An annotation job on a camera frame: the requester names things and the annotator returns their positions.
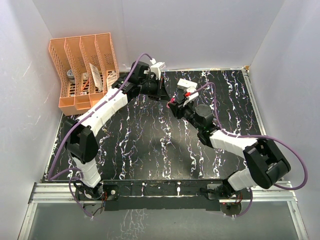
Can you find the orange plastic file organizer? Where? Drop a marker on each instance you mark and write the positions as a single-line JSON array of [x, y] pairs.
[[77, 53]]

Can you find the pink strap keychain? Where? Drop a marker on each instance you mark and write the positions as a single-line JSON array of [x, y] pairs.
[[172, 100]]

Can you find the round tin in organizer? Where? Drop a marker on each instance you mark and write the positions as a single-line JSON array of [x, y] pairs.
[[70, 75]]

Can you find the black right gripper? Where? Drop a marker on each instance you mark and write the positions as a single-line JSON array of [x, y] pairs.
[[178, 109]]

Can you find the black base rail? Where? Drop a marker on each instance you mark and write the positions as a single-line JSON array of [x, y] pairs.
[[174, 194]]

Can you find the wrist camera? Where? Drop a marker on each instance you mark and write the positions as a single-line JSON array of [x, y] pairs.
[[190, 95], [157, 69]]

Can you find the white cardboard box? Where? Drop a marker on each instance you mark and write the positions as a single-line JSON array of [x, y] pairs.
[[184, 84]]

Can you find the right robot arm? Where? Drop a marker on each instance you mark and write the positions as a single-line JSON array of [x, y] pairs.
[[266, 164]]

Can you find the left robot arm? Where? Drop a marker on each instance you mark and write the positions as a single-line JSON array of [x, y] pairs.
[[81, 142]]

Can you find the aluminium frame rail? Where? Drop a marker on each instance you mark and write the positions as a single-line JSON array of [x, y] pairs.
[[54, 213]]

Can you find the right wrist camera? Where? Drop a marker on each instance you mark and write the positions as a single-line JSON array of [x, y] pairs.
[[190, 95]]

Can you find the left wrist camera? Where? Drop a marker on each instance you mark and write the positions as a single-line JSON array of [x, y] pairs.
[[157, 69]]

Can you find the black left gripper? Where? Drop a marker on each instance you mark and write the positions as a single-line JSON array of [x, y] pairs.
[[164, 95]]

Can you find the white pouch in organizer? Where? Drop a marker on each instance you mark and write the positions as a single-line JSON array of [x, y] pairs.
[[111, 78]]

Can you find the white packet in organizer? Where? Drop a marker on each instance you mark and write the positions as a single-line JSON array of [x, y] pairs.
[[96, 77]]

